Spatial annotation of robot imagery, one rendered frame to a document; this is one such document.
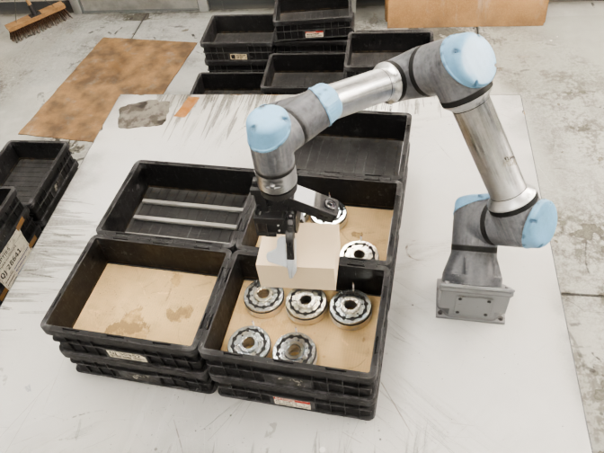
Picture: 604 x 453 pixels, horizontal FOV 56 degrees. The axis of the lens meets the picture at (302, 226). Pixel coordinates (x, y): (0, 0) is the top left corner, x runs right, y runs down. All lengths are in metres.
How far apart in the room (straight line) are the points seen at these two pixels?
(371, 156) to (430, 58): 0.61
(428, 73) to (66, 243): 1.26
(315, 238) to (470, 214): 0.47
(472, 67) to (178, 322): 0.91
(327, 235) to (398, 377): 0.47
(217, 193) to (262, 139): 0.83
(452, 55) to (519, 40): 2.81
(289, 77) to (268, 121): 2.06
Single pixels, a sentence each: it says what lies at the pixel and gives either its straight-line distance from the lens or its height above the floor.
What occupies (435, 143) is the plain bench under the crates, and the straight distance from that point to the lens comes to 2.07.
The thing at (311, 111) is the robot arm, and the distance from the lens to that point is 1.01.
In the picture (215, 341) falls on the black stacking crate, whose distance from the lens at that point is 1.38.
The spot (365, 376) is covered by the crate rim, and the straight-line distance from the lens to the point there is 1.24.
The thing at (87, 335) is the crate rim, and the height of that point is 0.93.
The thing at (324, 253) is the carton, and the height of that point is 1.13.
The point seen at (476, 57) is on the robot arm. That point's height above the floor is 1.36.
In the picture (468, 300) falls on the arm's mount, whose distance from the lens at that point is 1.52.
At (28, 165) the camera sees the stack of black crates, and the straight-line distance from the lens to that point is 2.93.
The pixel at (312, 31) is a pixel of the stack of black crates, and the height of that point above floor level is 0.54.
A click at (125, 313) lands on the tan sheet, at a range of 1.56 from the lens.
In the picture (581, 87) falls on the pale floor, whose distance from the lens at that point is 3.70.
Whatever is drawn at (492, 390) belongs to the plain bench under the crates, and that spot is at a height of 0.70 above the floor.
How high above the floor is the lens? 2.03
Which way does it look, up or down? 48 degrees down
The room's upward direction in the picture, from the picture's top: 8 degrees counter-clockwise
